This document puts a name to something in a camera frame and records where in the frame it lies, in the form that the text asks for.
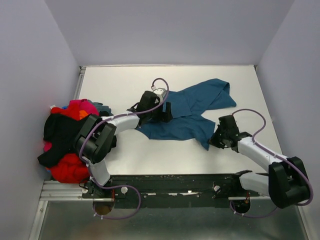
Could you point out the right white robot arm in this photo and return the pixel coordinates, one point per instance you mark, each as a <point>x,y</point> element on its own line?
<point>286,181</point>

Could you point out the aluminium frame rail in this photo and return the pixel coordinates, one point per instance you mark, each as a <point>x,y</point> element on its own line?
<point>55,191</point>

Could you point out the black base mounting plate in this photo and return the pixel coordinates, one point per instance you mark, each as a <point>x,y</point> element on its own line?
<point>231,191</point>

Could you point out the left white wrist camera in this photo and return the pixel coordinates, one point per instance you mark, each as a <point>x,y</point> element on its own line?
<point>160,93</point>

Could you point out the teal blue t shirt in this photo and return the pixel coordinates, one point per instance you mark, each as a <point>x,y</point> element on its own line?
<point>187,107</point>

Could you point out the grey blue t shirt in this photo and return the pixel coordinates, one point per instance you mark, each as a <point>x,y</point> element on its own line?
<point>103,110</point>

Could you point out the orange t shirt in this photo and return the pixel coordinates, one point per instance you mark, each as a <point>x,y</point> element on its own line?
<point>82,114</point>

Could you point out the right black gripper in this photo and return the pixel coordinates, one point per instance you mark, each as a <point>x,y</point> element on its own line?
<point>213,139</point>

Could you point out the black t shirt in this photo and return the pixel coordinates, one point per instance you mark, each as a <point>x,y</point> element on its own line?
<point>97,147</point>

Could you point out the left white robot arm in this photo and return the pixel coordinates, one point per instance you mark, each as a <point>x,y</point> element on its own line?
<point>128,120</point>

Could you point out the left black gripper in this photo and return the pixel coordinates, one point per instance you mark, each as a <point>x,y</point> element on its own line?
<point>166,116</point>

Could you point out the red t shirt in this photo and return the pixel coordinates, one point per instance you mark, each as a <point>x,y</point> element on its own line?
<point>70,169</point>

